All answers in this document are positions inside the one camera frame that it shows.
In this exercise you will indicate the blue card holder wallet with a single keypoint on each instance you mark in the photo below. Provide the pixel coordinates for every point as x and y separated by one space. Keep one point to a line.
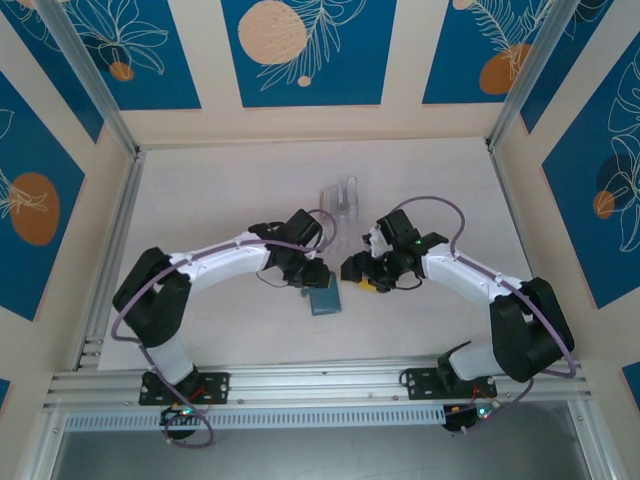
325 302

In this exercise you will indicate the clear acrylic card stand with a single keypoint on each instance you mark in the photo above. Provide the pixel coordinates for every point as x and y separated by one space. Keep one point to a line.
350 215

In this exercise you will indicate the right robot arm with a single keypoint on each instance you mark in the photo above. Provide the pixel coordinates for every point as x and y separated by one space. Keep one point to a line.
530 330

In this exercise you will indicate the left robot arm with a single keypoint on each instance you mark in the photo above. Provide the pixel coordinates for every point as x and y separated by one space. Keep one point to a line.
150 295

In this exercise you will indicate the beige credit card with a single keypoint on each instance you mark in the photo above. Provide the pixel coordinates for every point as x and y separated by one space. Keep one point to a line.
327 197

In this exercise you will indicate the small circuit board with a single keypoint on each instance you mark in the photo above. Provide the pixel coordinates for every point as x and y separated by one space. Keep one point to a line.
182 412
480 412

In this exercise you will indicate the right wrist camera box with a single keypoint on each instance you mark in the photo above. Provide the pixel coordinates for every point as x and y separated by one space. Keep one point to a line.
375 241

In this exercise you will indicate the aluminium cross rail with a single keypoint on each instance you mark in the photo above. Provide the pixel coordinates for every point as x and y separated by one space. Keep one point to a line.
320 380

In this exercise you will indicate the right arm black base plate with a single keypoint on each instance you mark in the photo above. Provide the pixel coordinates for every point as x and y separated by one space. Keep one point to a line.
417 382

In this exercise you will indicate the aluminium side rail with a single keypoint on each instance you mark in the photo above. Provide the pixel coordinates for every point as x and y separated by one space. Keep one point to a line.
125 200
501 180

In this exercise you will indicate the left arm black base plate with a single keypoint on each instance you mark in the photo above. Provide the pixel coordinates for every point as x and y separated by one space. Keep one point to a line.
220 387

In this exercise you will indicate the aluminium corner post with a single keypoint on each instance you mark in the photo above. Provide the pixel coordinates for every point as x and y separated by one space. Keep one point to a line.
92 75
530 85

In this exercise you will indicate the aluminium frame leg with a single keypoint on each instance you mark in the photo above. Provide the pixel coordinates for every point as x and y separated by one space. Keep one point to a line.
37 445
595 440

